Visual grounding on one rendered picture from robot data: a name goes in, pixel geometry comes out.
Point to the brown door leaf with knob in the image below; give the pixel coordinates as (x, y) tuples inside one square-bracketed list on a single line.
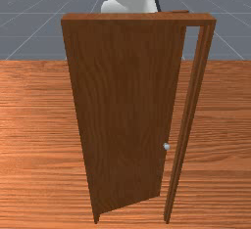
[(124, 109)]

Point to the brown door frame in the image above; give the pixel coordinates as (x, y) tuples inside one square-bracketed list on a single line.
[(130, 18)]

